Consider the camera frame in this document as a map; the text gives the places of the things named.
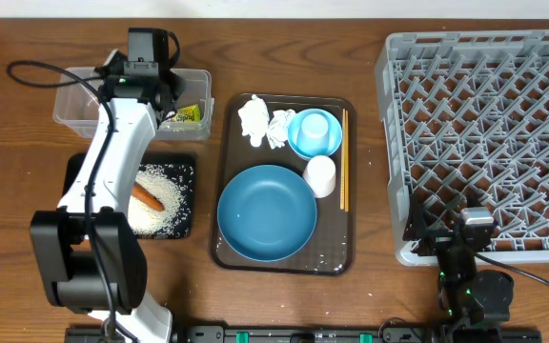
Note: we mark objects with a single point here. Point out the pink white cup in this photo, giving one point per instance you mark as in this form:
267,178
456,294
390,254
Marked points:
320,175

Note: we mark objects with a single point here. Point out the black waste tray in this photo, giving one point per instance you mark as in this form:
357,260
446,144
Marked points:
184,162

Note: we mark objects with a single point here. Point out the yellow snack wrapper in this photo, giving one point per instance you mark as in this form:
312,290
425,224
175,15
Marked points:
192,114

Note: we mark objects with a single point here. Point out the pile of white rice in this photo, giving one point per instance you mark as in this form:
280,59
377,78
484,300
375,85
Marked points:
165,195

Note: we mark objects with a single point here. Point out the dark blue plate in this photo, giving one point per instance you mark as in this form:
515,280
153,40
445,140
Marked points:
267,213

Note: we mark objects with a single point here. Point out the wooden chopstick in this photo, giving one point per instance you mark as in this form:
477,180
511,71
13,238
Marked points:
346,159
342,170

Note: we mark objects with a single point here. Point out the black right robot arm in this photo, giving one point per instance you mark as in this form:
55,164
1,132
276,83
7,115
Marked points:
477,301

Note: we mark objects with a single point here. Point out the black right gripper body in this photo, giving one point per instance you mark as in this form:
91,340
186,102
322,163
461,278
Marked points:
452,264

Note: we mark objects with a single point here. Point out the orange carrot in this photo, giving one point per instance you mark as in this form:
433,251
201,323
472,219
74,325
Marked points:
142,195

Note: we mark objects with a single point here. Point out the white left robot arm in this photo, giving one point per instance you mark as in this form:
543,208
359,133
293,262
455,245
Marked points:
88,257

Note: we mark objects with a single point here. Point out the clear plastic bin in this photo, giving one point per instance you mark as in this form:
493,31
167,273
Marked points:
77,108

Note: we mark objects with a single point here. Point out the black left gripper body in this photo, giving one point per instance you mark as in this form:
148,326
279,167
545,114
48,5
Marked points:
172,80

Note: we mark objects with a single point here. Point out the light blue cup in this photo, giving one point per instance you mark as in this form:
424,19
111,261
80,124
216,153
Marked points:
313,134

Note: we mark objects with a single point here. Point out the grey dishwasher rack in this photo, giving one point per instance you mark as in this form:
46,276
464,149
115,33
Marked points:
466,119

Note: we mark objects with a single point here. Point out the light blue bowl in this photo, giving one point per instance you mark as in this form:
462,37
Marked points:
335,133

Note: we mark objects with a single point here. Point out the white tissue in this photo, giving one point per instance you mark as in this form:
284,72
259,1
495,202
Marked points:
254,120

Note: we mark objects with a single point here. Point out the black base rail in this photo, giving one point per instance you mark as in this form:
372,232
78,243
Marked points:
214,334

